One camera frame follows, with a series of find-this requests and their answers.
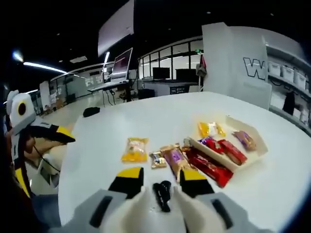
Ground black monitor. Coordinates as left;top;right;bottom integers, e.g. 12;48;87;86
152;67;171;80
175;68;197;81

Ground person's left hand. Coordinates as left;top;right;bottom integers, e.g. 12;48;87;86
23;137;39;158

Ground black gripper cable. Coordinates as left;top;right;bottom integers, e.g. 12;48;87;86
34;145;60;173

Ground black low cabinet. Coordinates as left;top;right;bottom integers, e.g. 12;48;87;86
138;88;156;100

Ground monitor with purple screen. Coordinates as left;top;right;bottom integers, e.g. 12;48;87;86
110;47;134;81

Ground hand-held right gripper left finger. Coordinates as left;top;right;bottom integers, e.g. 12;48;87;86
48;166;144;233

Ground white food tongs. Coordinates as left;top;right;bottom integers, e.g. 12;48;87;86
96;186;235;233

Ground dark grey counter desk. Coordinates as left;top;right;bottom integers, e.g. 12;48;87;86
142;80;202;99

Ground white partition with lettering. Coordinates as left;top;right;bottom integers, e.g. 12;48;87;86
201;22;273;110

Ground small red food candy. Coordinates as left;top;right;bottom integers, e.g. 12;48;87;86
206;139;224;154

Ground ceiling light strip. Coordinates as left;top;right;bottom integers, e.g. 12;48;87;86
23;61;67;74

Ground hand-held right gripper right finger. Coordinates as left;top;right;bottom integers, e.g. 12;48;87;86
179;169;270;233

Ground small black pouch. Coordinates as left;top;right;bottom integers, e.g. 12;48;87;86
83;106;101;117

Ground lidded white storage bin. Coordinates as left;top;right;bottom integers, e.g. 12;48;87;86
281;65;295;81
268;62;282;77
294;70;307;84

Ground white upright lamp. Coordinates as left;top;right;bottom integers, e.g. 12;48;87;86
103;51;110;82

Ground yellow snack food packet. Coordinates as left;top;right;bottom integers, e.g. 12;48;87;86
198;121;226;138
121;137;149;164

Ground grey metal shelving rack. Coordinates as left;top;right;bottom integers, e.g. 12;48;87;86
263;36;311;132

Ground black framed glass partition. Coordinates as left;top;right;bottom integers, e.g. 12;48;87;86
137;36;204;81

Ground white frosted panel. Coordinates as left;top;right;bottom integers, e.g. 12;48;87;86
242;82;272;110

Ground white standing desk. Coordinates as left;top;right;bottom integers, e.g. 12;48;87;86
87;81;133;107

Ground hanging grey red bag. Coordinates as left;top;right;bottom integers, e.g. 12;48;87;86
196;54;207;77

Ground beige paper food container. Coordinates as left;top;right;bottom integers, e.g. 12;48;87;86
188;114;269;173

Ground small purple food candy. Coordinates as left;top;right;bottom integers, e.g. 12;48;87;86
197;136;214;148

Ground large hanging display screen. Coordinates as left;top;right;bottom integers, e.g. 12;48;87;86
97;0;135;58

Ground black bag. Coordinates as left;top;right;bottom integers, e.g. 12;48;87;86
283;91;296;116

